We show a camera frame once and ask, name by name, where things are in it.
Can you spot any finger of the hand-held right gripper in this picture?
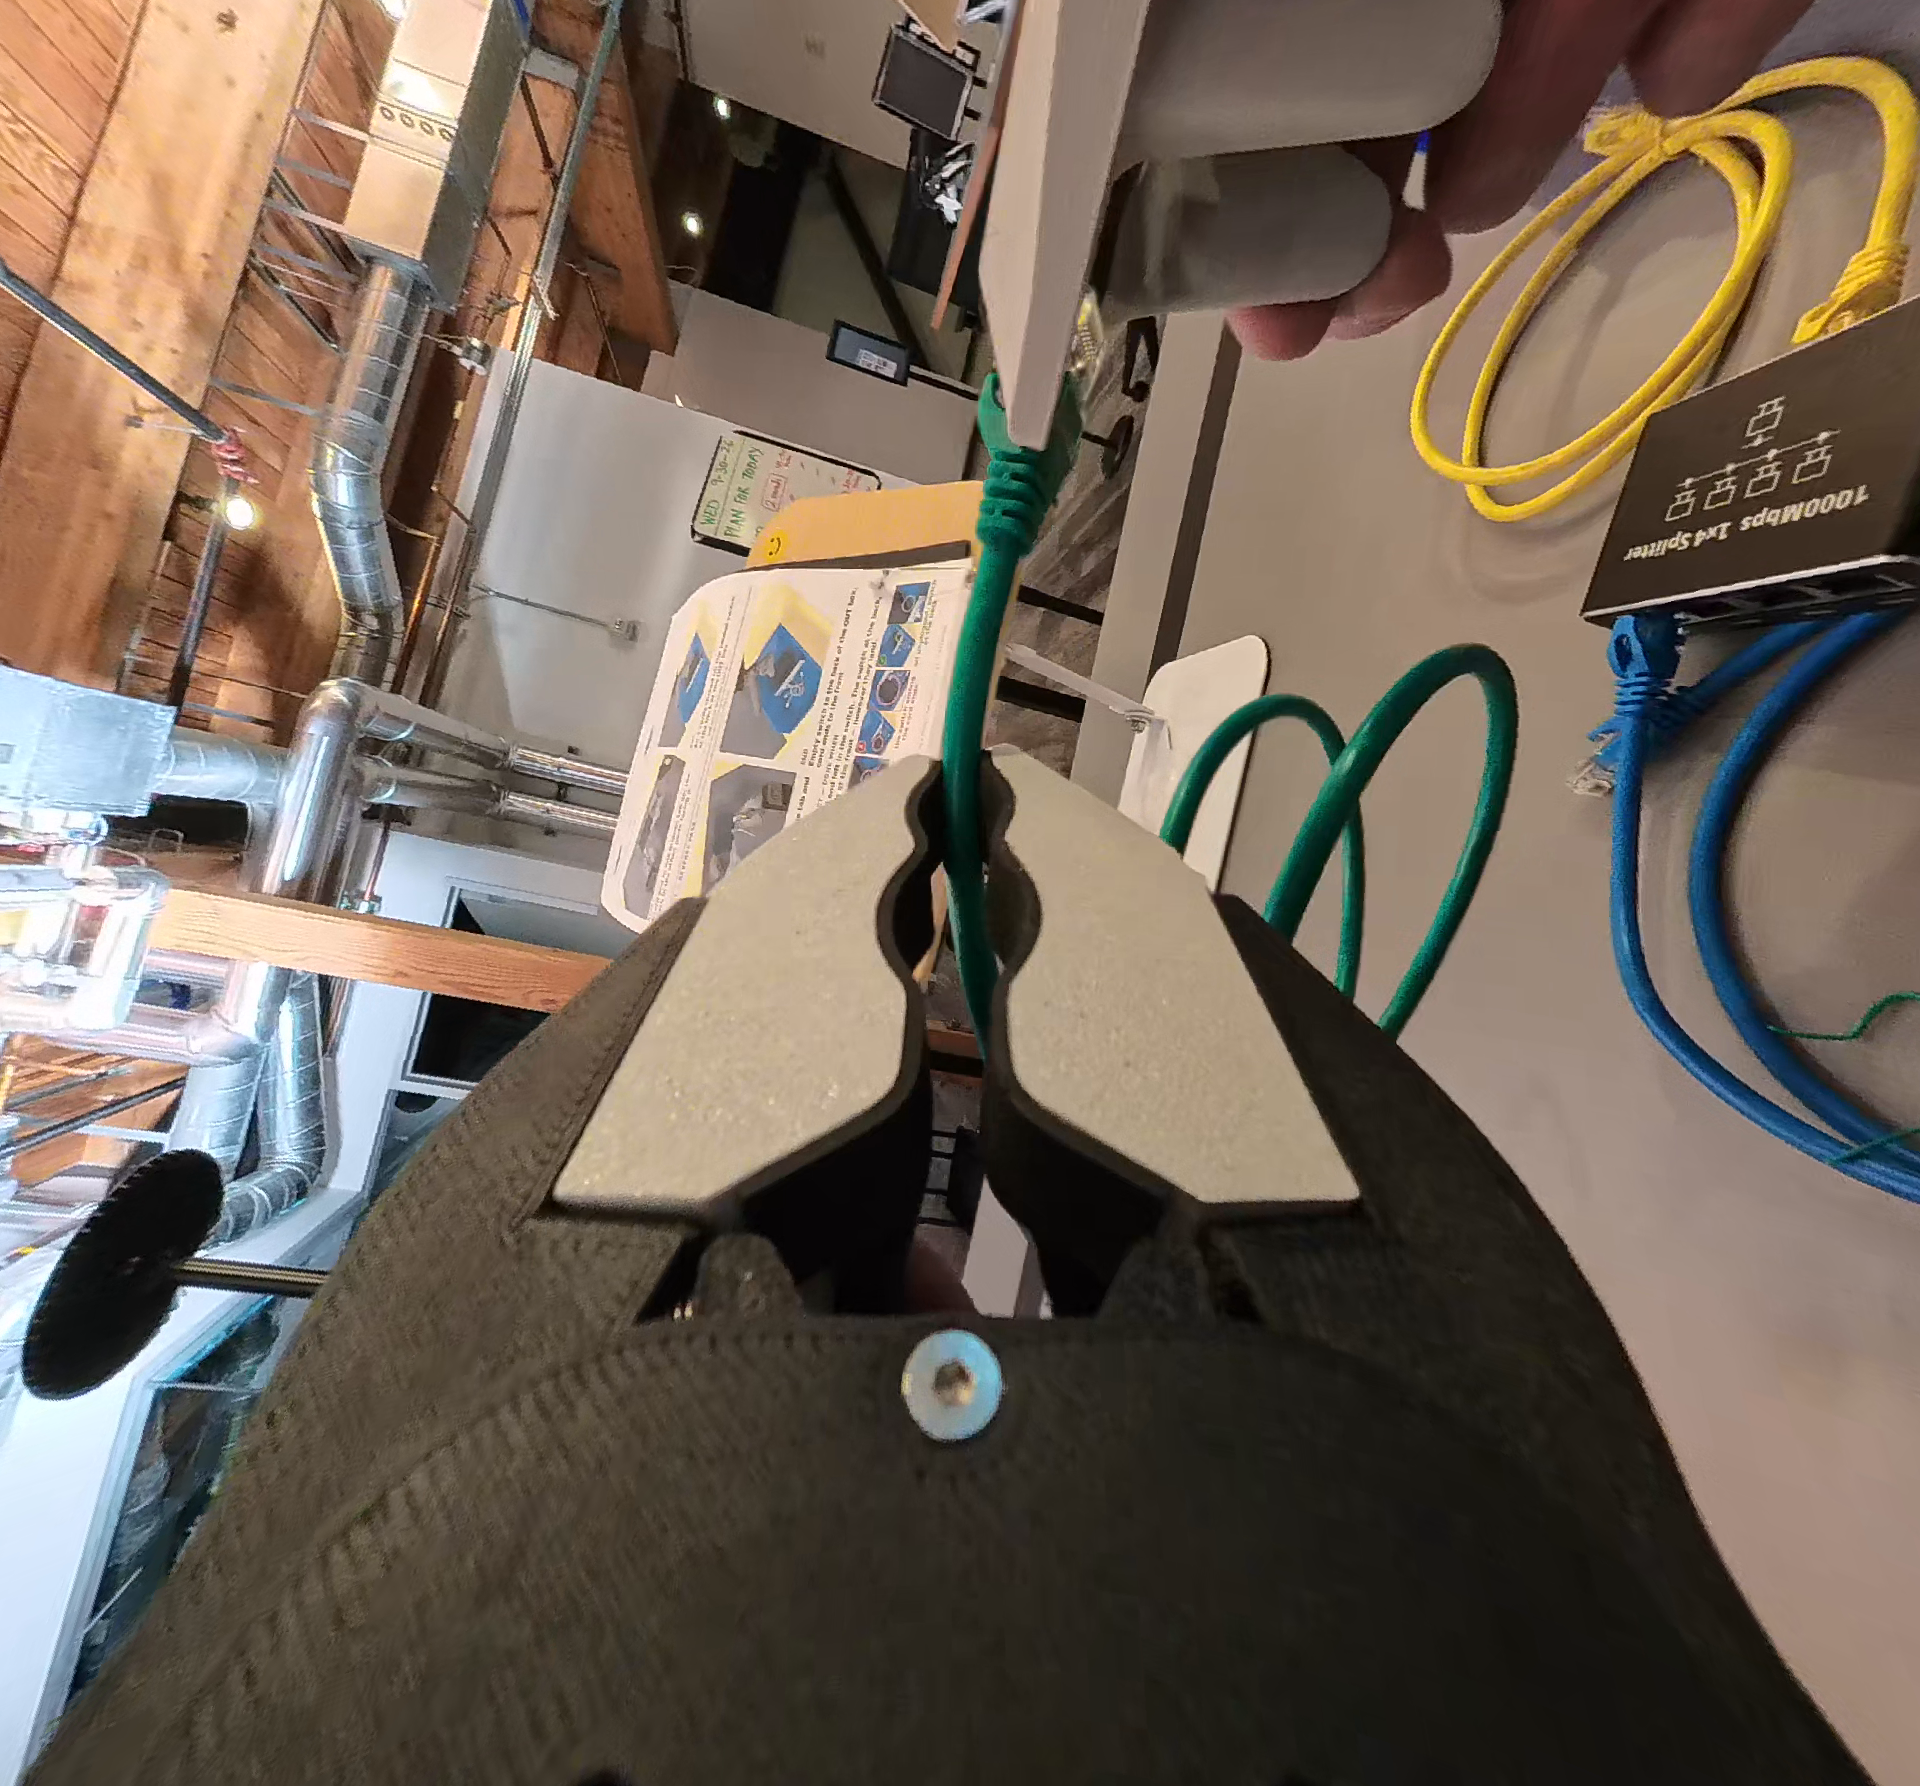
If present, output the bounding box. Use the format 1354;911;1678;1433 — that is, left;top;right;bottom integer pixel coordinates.
974;0;1187;449

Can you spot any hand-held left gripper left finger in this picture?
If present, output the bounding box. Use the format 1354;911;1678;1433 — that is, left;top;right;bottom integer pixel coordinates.
549;750;944;1236

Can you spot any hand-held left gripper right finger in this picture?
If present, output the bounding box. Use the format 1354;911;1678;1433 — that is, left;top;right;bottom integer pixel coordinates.
980;748;1361;1236

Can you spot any green ethernet cable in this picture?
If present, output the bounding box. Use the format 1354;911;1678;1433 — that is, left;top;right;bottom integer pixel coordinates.
932;372;1521;1074

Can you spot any black network splitter box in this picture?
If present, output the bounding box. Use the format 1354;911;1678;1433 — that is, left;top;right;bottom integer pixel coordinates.
1580;301;1920;630

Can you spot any black framed tablet screen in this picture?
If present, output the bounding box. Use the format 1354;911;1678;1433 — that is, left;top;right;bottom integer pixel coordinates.
872;20;980;141

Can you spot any black sign stand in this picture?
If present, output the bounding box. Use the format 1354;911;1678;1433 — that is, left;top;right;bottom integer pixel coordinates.
827;317;978;393

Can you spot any laminated instruction sheet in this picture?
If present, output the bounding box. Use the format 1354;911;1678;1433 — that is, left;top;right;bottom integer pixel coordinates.
597;556;980;936

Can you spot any clear acrylic stand white base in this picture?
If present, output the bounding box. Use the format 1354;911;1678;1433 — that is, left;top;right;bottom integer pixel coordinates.
997;633;1271;894

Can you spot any yellow wooden board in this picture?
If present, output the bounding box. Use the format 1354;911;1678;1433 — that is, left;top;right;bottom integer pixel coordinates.
746;477;995;576

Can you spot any white whiteboard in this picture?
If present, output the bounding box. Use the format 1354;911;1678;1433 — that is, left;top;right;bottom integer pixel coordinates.
687;432;884;552

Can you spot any green twist tie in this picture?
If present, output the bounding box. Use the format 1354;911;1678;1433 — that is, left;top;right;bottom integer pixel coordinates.
1767;988;1920;1168

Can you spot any black round stand base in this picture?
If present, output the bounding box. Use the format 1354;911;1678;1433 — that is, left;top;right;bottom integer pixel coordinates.
19;1148;328;1401

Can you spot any yellow ethernet cable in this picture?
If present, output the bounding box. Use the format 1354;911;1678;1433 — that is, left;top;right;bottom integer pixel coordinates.
1408;56;1920;526

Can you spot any blue ethernet cable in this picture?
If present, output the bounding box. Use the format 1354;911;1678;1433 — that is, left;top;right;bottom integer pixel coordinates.
1569;606;1920;1205

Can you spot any silver ventilation duct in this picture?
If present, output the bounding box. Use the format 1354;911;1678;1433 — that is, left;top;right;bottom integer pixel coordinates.
143;240;453;1247

